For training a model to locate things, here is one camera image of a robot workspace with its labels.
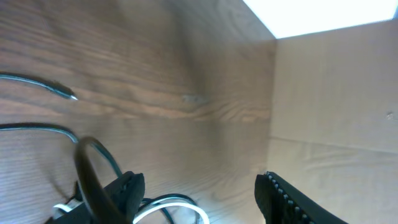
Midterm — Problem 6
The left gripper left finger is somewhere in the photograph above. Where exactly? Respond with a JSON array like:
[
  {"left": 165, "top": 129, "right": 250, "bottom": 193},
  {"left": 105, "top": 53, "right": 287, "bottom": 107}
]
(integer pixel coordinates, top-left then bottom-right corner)
[{"left": 46, "top": 171, "right": 145, "bottom": 224}]

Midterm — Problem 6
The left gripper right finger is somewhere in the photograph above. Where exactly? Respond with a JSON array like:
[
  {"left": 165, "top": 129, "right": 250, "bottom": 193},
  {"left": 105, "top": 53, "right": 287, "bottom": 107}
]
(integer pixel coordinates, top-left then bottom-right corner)
[{"left": 254, "top": 171, "right": 346, "bottom": 224}]

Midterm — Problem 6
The white usb cable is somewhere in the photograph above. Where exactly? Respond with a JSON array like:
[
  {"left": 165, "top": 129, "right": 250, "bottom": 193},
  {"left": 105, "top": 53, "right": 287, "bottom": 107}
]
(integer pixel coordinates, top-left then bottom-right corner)
[{"left": 52, "top": 198, "right": 211, "bottom": 224}]

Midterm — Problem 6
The black usb cable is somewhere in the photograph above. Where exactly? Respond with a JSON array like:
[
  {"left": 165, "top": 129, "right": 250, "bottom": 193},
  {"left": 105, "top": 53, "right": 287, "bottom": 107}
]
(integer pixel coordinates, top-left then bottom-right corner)
[{"left": 0, "top": 72, "right": 200, "bottom": 224}]

